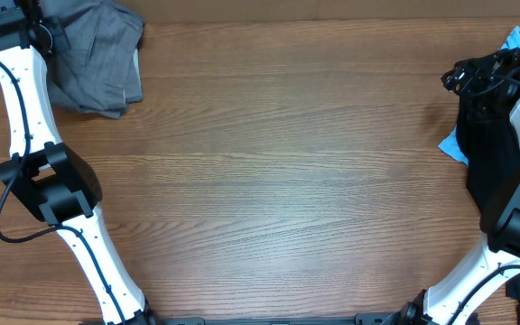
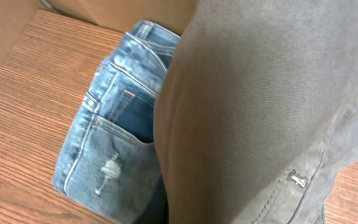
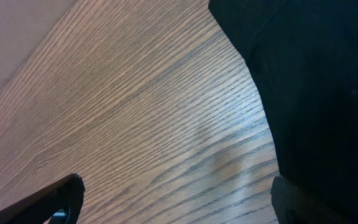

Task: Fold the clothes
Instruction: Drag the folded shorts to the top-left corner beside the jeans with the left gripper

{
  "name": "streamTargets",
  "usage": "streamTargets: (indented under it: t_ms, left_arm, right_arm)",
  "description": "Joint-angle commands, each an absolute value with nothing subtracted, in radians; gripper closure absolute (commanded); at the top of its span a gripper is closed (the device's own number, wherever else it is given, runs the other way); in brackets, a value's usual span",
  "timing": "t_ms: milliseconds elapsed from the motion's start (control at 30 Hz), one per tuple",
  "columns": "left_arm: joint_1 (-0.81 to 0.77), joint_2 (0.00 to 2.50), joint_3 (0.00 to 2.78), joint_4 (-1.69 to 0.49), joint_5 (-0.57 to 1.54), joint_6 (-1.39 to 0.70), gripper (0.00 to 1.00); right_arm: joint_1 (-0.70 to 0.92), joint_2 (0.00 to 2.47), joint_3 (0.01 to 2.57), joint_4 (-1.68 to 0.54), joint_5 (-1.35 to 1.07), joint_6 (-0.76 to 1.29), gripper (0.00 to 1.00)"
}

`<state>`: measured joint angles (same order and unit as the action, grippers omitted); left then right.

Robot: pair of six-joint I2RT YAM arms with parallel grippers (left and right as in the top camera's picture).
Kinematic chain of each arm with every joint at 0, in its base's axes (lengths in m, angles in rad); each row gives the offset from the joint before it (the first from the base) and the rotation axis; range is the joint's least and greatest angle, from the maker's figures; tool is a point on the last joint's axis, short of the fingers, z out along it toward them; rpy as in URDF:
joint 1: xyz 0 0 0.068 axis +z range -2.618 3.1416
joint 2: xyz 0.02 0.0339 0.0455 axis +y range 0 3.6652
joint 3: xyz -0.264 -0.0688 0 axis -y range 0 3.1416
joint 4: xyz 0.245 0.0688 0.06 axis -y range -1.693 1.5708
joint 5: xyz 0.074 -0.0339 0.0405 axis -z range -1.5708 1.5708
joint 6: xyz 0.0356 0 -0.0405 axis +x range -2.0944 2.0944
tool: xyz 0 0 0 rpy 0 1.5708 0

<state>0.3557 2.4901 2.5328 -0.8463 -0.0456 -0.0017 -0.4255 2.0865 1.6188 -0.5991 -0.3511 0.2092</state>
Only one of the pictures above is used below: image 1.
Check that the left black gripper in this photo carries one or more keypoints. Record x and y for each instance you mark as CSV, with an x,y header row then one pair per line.
x,y
50,23

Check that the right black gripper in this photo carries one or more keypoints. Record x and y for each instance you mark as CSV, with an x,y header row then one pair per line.
x,y
463,72

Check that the grey shorts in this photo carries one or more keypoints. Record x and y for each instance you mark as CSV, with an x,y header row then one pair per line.
x,y
99,73

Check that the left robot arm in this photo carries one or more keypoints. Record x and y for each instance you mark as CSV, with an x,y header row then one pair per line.
x,y
53,183

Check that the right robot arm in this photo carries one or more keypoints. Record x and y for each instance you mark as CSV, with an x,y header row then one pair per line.
x,y
494,260

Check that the light blue garment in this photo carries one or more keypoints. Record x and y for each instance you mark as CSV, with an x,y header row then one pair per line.
x,y
451,144

